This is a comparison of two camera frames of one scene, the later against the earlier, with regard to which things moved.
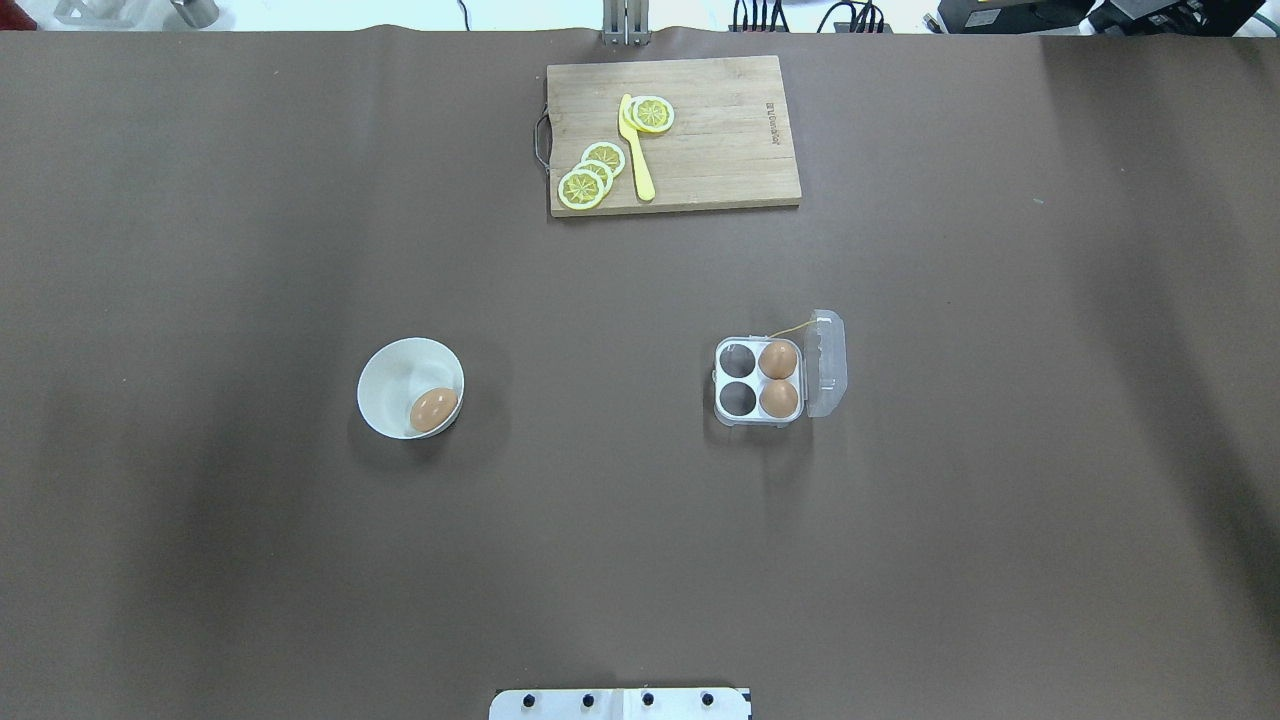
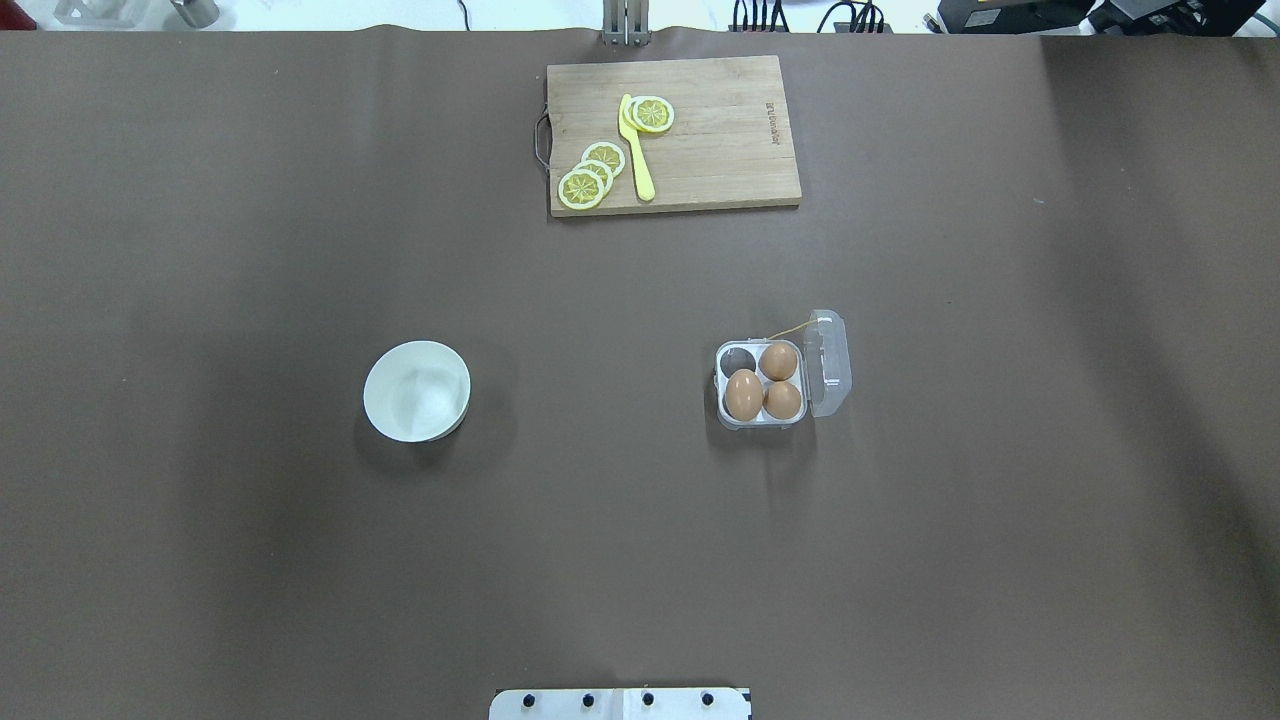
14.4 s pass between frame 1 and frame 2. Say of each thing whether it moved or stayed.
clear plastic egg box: stayed
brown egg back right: stayed
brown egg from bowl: moved
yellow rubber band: stayed
